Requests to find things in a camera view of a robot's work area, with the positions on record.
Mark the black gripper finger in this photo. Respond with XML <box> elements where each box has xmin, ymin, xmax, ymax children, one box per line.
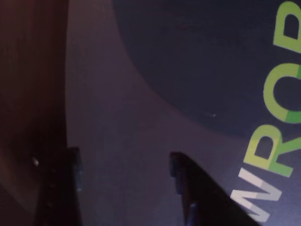
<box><xmin>169</xmin><ymin>152</ymin><xmax>262</xmax><ymax>226</ymax></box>
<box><xmin>34</xmin><ymin>146</ymin><xmax>83</xmax><ymax>226</ymax></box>

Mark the grey mat with WOWROBO print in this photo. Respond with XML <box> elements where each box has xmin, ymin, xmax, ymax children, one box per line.
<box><xmin>65</xmin><ymin>0</ymin><xmax>301</xmax><ymax>226</ymax></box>

